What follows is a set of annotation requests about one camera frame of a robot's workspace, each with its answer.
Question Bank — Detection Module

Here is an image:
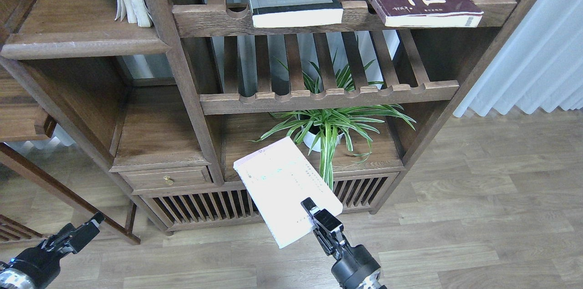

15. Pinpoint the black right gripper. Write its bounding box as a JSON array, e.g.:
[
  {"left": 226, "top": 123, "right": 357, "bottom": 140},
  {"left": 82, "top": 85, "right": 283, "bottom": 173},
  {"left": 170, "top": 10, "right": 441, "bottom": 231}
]
[{"left": 301, "top": 197, "right": 382, "bottom": 289}]

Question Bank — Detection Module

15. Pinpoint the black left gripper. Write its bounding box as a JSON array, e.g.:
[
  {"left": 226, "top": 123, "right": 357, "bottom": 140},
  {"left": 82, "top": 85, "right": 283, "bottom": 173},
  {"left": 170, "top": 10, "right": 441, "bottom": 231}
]
[{"left": 0, "top": 212, "right": 105, "bottom": 289}]

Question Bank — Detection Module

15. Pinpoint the pale lavender book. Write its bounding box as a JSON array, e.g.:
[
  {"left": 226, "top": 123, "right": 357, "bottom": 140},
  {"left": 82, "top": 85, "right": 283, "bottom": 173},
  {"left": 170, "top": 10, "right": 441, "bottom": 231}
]
[{"left": 234, "top": 137, "right": 343, "bottom": 249}]

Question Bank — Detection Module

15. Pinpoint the white plant pot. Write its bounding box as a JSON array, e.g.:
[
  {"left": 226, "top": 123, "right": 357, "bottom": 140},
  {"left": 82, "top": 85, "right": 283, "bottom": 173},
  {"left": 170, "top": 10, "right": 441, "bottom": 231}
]
[{"left": 303, "top": 126, "right": 344, "bottom": 154}]

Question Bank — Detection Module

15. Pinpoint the green spider plant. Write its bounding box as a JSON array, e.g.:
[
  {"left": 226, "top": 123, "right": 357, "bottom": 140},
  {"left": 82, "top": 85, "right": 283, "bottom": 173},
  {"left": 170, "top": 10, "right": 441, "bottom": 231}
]
[{"left": 248, "top": 36, "right": 417, "bottom": 189}]

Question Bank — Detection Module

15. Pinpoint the brass drawer knob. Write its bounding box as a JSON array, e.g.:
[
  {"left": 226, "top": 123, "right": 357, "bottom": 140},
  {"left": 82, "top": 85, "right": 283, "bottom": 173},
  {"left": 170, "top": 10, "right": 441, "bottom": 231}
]
[{"left": 163, "top": 175, "right": 174, "bottom": 186}]

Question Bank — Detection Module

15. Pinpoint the wooden side furniture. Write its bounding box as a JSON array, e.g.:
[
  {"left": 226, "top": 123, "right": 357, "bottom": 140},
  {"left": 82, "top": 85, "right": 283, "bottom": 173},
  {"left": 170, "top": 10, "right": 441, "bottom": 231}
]
[{"left": 1, "top": 69, "right": 140, "bottom": 245}]

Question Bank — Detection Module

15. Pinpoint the dark wooden bookshelf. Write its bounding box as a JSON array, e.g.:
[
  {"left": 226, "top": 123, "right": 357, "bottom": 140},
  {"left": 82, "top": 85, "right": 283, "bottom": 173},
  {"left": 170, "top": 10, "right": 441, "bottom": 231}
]
[{"left": 1, "top": 0, "right": 536, "bottom": 232}]

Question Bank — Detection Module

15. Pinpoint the white curtain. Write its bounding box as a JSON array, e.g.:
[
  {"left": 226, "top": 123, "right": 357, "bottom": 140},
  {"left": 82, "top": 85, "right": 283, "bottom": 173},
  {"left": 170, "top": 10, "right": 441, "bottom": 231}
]
[{"left": 453, "top": 0, "right": 583, "bottom": 117}]

